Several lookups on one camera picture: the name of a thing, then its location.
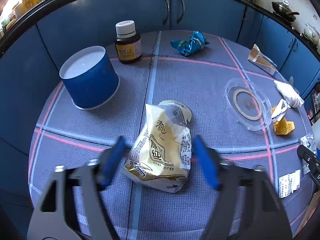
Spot silver white printed wrapper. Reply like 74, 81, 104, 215
299, 134, 318, 176

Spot cream yellow bread bag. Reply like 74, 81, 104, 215
122, 100, 192, 193

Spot blue paper cup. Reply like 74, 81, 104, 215
59, 46, 120, 110

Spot blue foil snack bag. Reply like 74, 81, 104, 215
170, 31, 209, 56

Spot blue kitchen cabinets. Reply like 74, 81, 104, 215
0, 0, 320, 205

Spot white yellow striped wrapper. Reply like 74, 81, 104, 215
278, 170, 300, 198

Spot yellow crumpled snack bag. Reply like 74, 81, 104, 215
271, 99, 295, 135

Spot white crumpled paper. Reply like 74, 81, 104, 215
274, 80, 304, 108

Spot clear plastic lid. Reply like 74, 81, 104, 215
225, 78, 271, 131

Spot plaid blue tablecloth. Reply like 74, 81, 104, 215
29, 31, 312, 239

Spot torn blue white carton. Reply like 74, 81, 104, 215
248, 44, 278, 77

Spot brown medicine bottle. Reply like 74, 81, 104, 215
114, 20, 142, 64

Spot white ceramic pot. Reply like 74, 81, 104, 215
304, 23, 320, 44

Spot black wok with lid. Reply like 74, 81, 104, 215
272, 0, 300, 22

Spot yellow oil jug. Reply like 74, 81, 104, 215
14, 0, 41, 19

